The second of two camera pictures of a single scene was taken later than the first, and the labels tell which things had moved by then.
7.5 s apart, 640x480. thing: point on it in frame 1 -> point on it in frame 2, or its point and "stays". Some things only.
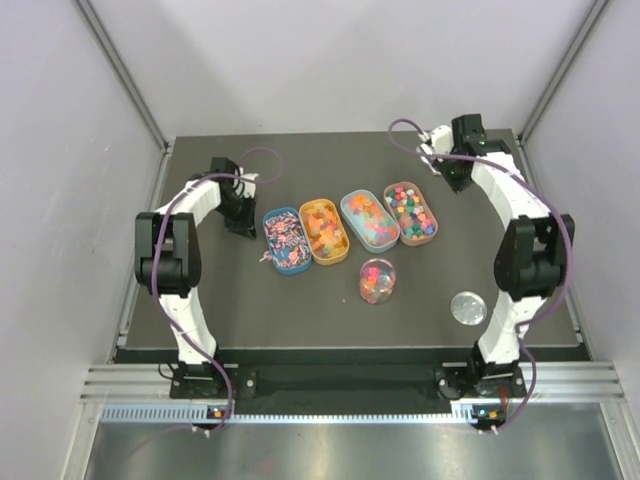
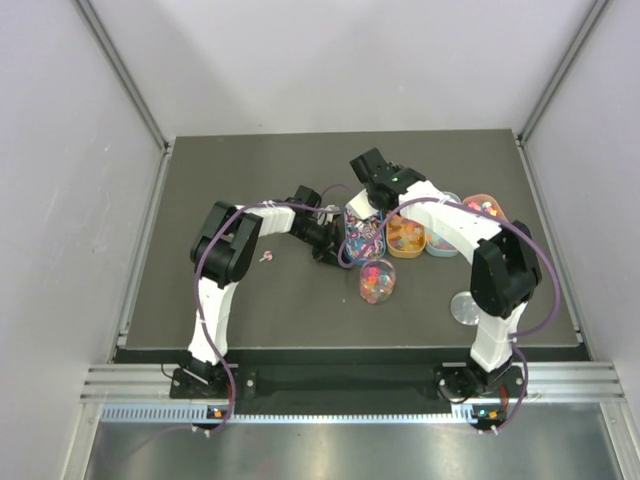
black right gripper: (456, 185) -> (396, 169)
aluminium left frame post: (126, 81) stays
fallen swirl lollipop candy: (266, 255) stays
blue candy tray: (289, 248) -> (364, 239)
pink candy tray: (417, 225) -> (485, 203)
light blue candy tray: (368, 219) -> (435, 244)
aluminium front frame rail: (545, 382) stays
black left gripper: (240, 216) -> (329, 248)
